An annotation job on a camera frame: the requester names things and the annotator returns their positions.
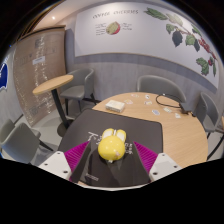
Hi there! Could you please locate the grey upholstered chair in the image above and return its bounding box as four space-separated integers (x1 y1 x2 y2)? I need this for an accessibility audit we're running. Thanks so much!
0 122 56 165
59 68 101 118
0 118 17 144
136 74 188 104
193 92 224 161

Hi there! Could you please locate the wooden wall panel board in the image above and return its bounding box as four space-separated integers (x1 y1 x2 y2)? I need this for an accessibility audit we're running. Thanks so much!
13 26 68 128

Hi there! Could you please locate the black cable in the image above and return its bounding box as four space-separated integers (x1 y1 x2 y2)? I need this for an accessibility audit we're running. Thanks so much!
155 93 183 110

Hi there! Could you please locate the black mouse pad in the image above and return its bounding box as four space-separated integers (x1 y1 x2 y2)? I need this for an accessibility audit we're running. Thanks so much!
58 109 164 188

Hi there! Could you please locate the white coffee cherry wall mural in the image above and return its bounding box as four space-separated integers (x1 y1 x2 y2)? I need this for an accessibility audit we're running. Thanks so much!
73 2 221 89

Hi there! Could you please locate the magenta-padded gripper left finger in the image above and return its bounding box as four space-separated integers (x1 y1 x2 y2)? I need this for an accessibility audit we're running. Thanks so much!
38 140 93 185

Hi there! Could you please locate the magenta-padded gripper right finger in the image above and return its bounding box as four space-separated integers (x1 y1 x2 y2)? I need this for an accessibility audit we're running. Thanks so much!
132 141 184 185

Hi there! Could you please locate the small round wooden side table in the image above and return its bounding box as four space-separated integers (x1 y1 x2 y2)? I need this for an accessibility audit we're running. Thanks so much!
32 74 74 138

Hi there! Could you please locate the small white box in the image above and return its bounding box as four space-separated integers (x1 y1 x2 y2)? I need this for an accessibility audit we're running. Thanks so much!
105 99 126 114

